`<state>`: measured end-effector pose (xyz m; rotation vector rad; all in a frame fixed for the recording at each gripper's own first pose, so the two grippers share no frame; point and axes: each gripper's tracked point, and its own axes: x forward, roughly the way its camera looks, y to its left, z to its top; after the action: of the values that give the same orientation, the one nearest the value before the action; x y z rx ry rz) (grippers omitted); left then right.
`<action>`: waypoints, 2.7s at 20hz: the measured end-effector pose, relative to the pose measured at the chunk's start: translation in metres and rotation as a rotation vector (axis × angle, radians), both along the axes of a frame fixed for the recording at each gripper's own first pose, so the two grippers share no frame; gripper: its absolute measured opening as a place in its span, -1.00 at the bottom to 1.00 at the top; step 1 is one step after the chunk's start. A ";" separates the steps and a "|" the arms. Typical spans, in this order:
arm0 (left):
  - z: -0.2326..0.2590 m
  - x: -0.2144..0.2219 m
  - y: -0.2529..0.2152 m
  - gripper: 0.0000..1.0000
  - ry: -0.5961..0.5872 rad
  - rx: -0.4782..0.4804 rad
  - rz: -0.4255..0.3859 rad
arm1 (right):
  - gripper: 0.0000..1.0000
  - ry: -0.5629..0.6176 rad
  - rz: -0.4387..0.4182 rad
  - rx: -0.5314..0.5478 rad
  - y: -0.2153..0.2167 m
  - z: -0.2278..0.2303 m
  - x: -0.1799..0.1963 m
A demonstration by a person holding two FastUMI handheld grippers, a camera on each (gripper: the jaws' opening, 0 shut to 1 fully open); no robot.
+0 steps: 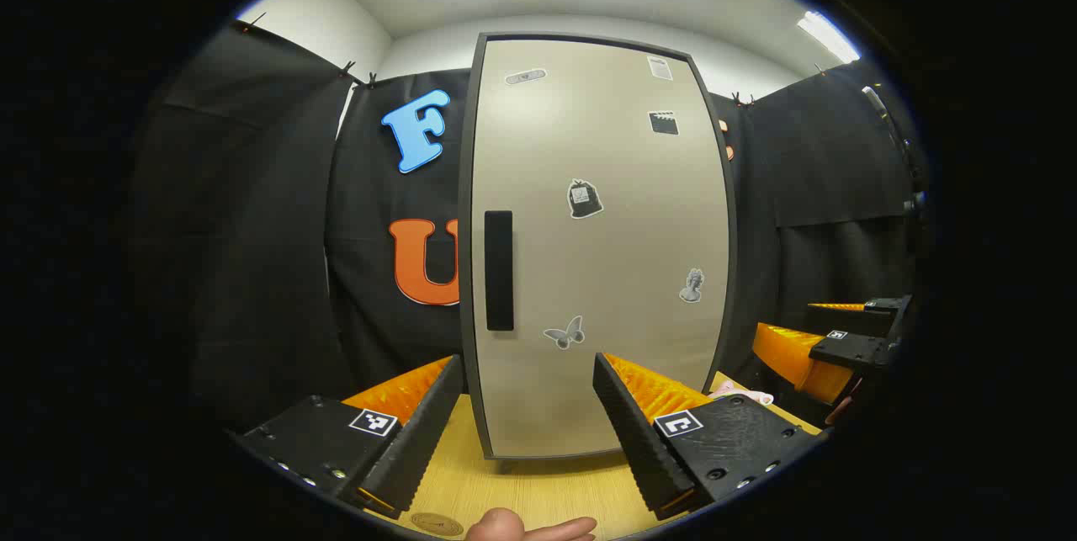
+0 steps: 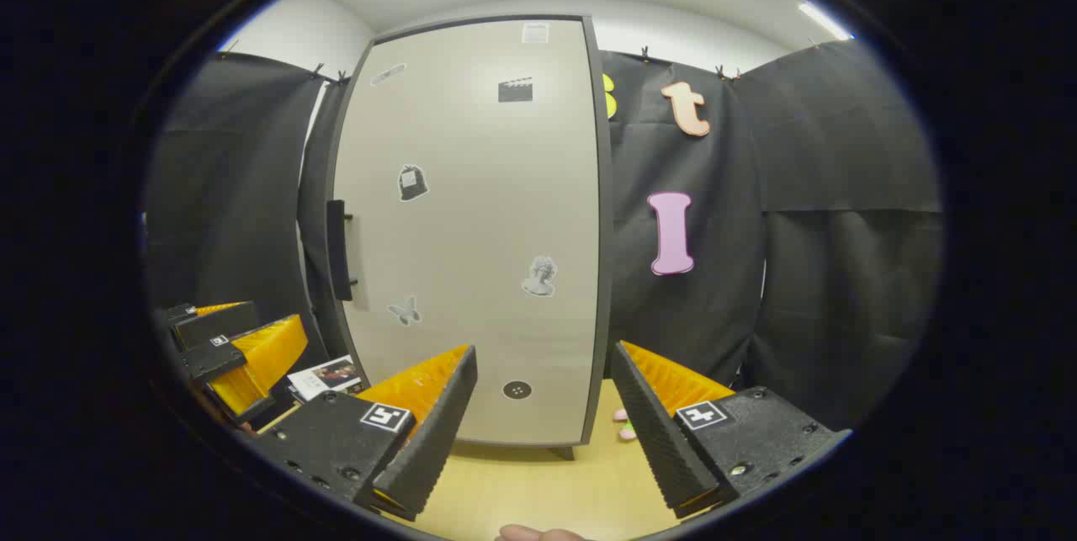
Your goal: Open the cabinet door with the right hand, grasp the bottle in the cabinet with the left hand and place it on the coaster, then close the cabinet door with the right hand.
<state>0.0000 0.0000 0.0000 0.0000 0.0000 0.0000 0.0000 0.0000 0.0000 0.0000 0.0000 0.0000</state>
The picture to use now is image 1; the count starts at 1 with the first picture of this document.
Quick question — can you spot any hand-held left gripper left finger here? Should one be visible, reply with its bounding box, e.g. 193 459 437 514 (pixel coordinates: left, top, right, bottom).
225 353 466 518

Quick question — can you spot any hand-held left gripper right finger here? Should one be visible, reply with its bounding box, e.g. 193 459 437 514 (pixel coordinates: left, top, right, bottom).
592 352 832 522

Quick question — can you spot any round brown coaster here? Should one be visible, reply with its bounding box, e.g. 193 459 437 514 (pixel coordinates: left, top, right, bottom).
411 511 465 538

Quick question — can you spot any black cabinet door handle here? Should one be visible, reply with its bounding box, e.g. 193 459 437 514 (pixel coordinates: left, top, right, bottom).
484 210 515 332

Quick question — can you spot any green pink plush toy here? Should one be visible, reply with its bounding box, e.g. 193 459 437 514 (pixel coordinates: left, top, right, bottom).
709 381 775 407

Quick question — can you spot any black backdrop cloth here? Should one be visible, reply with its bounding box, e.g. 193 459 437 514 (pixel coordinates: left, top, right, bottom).
126 15 931 441

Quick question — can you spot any narrow ceiling light panel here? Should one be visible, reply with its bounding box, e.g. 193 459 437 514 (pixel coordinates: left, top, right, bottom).
796 9 862 65

